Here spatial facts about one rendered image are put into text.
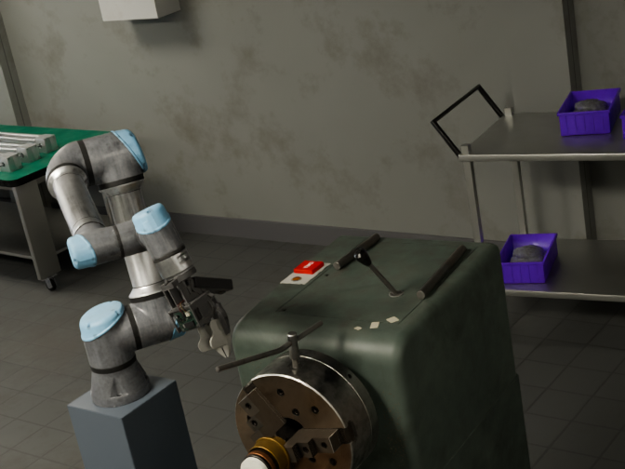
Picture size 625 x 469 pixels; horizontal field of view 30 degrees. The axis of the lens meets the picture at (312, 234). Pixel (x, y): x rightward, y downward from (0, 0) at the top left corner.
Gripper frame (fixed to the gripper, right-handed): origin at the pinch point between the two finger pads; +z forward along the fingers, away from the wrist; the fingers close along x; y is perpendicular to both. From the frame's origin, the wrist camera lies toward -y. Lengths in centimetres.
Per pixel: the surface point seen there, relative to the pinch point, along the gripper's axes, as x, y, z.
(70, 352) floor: -302, -195, 37
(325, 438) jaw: 11.2, -3.1, 26.3
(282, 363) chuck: 1.3, -12.3, 10.3
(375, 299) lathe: 9.1, -43.4, 10.9
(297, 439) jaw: 4.3, -2.3, 24.9
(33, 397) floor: -287, -152, 42
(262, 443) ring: -0.3, 3.1, 21.7
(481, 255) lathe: 23, -72, 16
